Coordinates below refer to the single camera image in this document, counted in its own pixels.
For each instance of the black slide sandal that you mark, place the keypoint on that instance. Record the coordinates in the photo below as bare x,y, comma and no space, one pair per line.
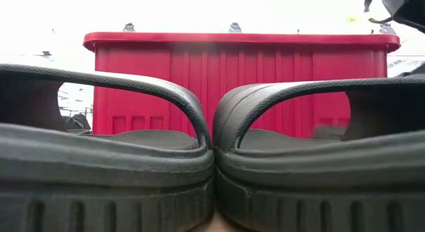
332,165
99,165

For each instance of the dark dome-shaped fixture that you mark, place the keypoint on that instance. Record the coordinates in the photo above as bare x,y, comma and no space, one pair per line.
129,27
387,29
235,28

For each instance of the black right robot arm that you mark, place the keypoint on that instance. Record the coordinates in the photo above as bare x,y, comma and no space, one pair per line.
408,9

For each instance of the black rounded bag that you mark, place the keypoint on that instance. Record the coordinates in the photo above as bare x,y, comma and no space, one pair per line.
78,122

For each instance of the red plastic bin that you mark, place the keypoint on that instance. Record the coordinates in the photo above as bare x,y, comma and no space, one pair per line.
232,75

